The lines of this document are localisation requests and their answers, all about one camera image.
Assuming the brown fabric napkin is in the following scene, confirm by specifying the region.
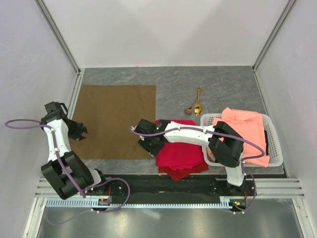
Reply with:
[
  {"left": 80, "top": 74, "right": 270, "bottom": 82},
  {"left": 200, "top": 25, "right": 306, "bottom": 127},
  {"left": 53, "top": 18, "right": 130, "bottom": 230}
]
[{"left": 70, "top": 85, "right": 156, "bottom": 160}]

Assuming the grey slotted cable duct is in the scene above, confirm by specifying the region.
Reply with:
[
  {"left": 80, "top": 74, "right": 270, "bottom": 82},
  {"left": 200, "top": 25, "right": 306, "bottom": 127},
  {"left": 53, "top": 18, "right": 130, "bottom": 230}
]
[{"left": 46, "top": 198, "right": 232, "bottom": 209}]

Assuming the salmon pink cloth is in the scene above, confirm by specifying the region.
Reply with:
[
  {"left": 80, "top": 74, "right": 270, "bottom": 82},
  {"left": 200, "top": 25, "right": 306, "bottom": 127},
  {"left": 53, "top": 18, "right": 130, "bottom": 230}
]
[{"left": 212, "top": 108, "right": 270, "bottom": 167}]

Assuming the patterned cloth in basket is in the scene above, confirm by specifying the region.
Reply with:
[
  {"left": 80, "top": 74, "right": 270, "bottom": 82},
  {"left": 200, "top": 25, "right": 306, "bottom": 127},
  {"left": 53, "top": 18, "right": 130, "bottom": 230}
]
[{"left": 206, "top": 147, "right": 216, "bottom": 163}]

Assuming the red folded cloth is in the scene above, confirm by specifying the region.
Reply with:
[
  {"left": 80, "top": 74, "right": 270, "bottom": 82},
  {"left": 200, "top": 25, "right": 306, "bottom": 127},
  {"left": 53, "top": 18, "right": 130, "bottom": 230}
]
[{"left": 154, "top": 119, "right": 206, "bottom": 171}]

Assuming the left aluminium corner post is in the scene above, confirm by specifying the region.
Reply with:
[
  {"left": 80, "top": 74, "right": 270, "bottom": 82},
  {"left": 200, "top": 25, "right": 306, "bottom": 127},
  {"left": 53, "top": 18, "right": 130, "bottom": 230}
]
[{"left": 34, "top": 0, "right": 81, "bottom": 75}]

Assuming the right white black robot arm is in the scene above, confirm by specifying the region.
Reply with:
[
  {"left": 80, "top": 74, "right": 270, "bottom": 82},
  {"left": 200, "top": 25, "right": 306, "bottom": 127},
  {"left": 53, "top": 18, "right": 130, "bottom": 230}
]
[{"left": 130, "top": 119, "right": 246, "bottom": 195}]

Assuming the aluminium corner post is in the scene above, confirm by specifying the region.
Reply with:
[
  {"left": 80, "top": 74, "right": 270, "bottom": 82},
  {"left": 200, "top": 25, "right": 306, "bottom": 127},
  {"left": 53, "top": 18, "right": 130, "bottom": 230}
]
[
  {"left": 34, "top": 0, "right": 81, "bottom": 75},
  {"left": 252, "top": 0, "right": 298, "bottom": 72}
]

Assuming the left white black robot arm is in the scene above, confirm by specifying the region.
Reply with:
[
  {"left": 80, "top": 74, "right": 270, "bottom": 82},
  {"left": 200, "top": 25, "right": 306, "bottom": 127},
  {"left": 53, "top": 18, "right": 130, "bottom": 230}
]
[{"left": 40, "top": 102, "right": 109, "bottom": 200}]

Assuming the dark red cloth underneath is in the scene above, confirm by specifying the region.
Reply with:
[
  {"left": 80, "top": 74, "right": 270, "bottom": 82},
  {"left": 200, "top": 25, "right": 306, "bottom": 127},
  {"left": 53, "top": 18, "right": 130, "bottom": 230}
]
[{"left": 158, "top": 162, "right": 209, "bottom": 181}]

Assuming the copper brown spoon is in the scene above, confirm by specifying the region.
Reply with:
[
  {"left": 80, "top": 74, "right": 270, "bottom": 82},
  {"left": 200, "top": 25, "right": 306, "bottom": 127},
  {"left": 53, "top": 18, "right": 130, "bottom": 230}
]
[{"left": 184, "top": 96, "right": 198, "bottom": 115}]

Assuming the right aluminium corner post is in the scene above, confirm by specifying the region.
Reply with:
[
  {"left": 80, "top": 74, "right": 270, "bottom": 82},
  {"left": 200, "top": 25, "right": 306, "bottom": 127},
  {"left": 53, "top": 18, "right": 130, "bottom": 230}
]
[{"left": 252, "top": 0, "right": 298, "bottom": 72}]

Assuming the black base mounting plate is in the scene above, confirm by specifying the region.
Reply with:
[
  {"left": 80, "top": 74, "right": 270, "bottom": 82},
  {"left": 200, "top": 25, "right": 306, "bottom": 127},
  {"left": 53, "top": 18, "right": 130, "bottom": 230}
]
[{"left": 86, "top": 174, "right": 255, "bottom": 203}]

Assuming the black cloth in basket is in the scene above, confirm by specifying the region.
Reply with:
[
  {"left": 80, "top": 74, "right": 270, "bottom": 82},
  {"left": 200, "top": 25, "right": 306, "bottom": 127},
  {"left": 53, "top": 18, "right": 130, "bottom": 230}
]
[{"left": 264, "top": 129, "right": 269, "bottom": 155}]

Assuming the white plastic basket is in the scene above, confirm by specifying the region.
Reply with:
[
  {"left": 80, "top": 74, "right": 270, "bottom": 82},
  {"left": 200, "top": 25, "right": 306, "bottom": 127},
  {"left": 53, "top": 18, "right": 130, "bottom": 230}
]
[{"left": 200, "top": 113, "right": 283, "bottom": 167}]

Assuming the gold spoon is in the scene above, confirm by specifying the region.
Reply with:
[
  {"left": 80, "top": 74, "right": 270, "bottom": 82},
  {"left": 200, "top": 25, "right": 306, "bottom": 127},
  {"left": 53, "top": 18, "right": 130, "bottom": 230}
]
[{"left": 194, "top": 87, "right": 203, "bottom": 116}]

